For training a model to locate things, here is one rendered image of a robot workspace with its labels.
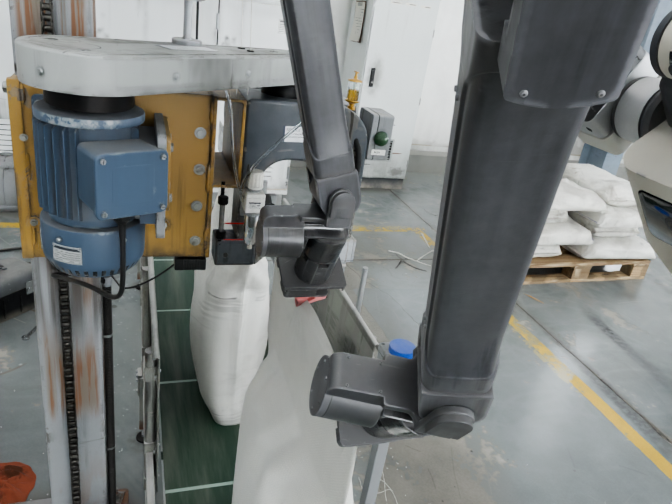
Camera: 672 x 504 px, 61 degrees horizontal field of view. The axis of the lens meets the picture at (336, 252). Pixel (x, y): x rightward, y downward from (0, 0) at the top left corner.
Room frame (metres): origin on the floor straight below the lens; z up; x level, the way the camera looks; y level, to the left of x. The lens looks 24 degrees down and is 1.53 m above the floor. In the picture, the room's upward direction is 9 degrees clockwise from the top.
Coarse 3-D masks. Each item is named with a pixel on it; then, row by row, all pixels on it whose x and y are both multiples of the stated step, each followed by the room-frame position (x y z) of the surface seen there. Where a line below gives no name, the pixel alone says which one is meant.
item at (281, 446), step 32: (288, 320) 0.87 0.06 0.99; (288, 352) 0.85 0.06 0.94; (320, 352) 0.70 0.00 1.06; (256, 384) 0.90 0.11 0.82; (288, 384) 0.83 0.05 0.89; (256, 416) 0.82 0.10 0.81; (288, 416) 0.77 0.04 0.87; (256, 448) 0.76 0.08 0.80; (288, 448) 0.71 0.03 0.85; (320, 448) 0.64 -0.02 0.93; (352, 448) 0.55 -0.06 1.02; (256, 480) 0.72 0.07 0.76; (288, 480) 0.66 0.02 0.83; (320, 480) 0.62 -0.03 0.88
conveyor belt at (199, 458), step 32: (160, 288) 1.95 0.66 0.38; (192, 288) 1.98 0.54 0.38; (160, 320) 1.72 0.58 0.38; (160, 352) 1.54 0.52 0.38; (160, 384) 1.38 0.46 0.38; (192, 384) 1.41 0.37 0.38; (192, 416) 1.27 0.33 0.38; (192, 448) 1.15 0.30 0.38; (224, 448) 1.17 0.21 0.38; (192, 480) 1.04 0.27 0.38; (224, 480) 1.06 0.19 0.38
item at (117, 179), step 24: (96, 144) 0.73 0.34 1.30; (120, 144) 0.75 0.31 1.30; (144, 144) 0.77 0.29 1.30; (96, 168) 0.68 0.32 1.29; (120, 168) 0.70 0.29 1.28; (144, 168) 0.73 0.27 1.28; (96, 192) 0.68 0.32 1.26; (120, 192) 0.70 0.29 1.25; (144, 192) 0.73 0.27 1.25; (96, 216) 0.68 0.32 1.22; (120, 216) 0.70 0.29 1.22
